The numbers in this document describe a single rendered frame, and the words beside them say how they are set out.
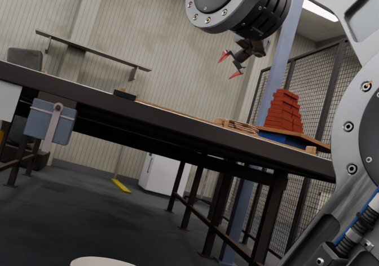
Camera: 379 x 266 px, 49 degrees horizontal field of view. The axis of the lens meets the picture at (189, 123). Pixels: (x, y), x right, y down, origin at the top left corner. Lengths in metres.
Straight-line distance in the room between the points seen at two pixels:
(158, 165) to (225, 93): 2.17
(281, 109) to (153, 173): 4.56
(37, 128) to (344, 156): 1.06
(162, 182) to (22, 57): 2.93
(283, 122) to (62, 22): 5.62
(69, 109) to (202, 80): 6.62
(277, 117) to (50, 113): 1.45
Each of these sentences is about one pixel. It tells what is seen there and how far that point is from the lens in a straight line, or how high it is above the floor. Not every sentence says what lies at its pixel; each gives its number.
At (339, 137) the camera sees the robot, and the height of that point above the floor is 0.86.
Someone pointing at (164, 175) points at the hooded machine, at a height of 0.36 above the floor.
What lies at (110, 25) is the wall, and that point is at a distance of 7.62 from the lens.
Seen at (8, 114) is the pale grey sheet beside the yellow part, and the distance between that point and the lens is 1.43.
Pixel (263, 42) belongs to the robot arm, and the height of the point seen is 1.36.
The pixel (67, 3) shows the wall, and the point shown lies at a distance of 7.62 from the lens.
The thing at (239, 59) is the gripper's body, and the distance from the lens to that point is 2.02.
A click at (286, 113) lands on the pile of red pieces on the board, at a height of 1.18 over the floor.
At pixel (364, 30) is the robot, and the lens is 0.61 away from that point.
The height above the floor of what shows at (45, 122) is 0.77.
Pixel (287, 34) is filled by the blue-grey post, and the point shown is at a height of 2.04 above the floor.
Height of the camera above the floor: 0.79
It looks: 4 degrees up
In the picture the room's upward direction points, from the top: 16 degrees clockwise
